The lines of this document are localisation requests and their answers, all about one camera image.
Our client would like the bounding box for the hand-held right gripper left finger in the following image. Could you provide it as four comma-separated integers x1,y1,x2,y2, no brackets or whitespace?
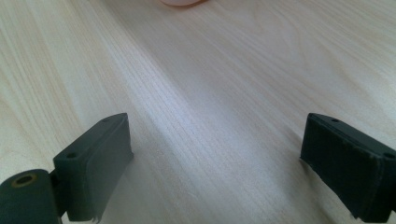
52,112,134,223

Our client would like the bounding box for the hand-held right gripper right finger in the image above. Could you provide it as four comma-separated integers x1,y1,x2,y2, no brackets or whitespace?
299,112,396,224

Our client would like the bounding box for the pink round object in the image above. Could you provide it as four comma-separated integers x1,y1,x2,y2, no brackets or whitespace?
160,0,203,7

